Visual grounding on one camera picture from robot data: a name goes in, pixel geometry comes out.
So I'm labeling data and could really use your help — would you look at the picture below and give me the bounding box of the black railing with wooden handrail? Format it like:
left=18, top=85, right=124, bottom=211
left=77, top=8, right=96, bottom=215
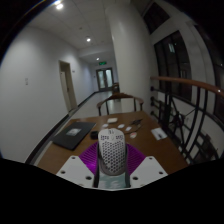
left=149, top=75, right=224, bottom=165

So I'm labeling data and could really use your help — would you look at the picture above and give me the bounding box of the wooden armchair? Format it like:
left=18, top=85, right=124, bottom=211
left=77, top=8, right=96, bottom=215
left=96, top=92, right=145, bottom=117

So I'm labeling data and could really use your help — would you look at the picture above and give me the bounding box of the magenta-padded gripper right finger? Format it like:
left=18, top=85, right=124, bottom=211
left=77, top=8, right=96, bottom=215
left=124, top=143, right=169, bottom=189

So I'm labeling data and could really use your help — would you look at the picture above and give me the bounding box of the white paper sheet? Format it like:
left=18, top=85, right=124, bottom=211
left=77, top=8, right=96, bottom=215
left=150, top=127, right=168, bottom=141

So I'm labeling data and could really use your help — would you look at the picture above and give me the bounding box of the white side door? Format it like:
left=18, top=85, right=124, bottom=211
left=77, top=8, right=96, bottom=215
left=58, top=59, right=78, bottom=113

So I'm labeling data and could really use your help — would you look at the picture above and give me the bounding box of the white honeycomb computer mouse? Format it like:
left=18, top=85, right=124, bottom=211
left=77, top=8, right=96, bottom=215
left=97, top=127, right=128, bottom=176

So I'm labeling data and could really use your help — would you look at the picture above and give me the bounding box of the dark framed window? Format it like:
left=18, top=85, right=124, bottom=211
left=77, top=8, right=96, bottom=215
left=153, top=30, right=194, bottom=101

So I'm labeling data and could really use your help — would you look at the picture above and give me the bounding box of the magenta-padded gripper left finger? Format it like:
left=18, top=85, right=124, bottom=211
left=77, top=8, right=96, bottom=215
left=55, top=141, right=101, bottom=189

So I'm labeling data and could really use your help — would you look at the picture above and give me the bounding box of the dark closed laptop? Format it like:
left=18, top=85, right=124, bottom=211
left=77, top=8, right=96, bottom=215
left=51, top=121, right=97, bottom=151

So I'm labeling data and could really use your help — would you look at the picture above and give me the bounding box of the glass double door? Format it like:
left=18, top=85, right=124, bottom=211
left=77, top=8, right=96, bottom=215
left=95, top=67, right=115, bottom=92

